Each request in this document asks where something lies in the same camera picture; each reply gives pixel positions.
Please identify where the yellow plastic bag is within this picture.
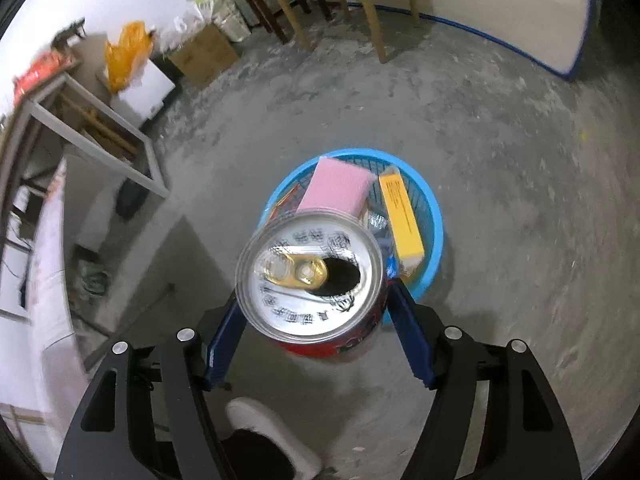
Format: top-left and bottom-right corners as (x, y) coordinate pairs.
(104, 21), (153, 93)

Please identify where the pink sponge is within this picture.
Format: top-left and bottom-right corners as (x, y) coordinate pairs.
(296, 156), (377, 221)

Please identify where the black cloth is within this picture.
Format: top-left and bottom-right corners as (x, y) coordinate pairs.
(115, 180), (146, 218)

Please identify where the green cord coil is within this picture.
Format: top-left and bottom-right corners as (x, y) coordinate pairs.
(75, 260), (111, 296)

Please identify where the blue plastic basket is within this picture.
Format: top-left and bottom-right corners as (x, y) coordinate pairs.
(256, 147), (445, 328)

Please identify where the grey metal table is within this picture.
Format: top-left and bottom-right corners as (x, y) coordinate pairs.
(0, 72), (171, 241)

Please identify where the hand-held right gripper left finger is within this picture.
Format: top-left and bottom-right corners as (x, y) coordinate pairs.
(54, 287), (248, 480)

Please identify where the white chest cabinet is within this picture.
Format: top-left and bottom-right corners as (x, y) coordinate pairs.
(97, 55), (176, 126)

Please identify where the clear plastic wrapper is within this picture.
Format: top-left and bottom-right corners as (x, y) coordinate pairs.
(365, 205), (392, 241)

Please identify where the white board blue edge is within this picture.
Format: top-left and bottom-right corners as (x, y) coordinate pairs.
(345, 0), (601, 81)

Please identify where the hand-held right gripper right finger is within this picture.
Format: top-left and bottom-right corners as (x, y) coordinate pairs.
(387, 277), (583, 480)

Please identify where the person's white slipper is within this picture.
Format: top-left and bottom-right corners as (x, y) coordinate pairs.
(225, 396), (323, 480)

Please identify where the brown cardboard box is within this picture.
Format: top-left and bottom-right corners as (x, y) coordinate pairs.
(167, 22), (241, 86)

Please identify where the dark wooden stool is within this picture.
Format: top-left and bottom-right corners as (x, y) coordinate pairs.
(237, 0), (333, 43)

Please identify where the orange plastic bag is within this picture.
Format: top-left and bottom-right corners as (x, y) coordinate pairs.
(12, 50), (76, 106)

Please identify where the red drink can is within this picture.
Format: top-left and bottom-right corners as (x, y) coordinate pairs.
(235, 208), (388, 361)

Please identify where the yellow cardboard box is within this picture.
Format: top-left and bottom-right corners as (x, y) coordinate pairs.
(377, 167), (426, 271)

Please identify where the light wooden chair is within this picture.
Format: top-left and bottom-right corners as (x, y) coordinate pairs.
(265, 0), (421, 63)

